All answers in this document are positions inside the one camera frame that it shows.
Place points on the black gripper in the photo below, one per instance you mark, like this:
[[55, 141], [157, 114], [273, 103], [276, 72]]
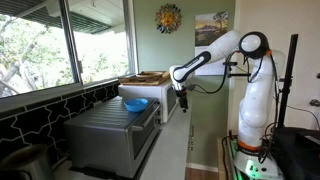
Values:
[[181, 95]]

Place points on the blue plastic bowl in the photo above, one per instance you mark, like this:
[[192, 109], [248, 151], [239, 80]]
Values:
[[136, 105]]

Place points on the silver toaster oven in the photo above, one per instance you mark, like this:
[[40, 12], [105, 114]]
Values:
[[110, 136]]

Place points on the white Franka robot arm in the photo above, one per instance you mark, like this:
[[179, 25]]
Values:
[[256, 100]]

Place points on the white microwave oven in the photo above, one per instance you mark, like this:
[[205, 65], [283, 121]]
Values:
[[153, 95]]

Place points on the wooden plate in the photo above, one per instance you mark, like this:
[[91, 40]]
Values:
[[149, 74]]

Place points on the wooden serving tray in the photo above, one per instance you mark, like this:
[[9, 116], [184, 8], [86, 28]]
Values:
[[133, 81]]

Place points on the black vertical stand pole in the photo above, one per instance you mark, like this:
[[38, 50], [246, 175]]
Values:
[[287, 76]]

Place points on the black equipment box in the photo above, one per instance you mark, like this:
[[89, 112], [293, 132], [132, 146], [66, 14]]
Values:
[[296, 153]]

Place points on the dark metal kettle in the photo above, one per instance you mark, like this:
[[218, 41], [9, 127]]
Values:
[[26, 163]]

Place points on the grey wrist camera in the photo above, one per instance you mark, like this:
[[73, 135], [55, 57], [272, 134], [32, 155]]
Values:
[[190, 88]]

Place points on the wall calendar with landscape photo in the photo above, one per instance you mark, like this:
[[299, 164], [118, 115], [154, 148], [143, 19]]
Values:
[[210, 30]]

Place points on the colourful sun wall decoration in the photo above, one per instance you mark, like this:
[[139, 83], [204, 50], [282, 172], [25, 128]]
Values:
[[168, 18]]

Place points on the sliding window with frame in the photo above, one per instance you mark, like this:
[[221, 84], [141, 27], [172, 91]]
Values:
[[70, 43]]

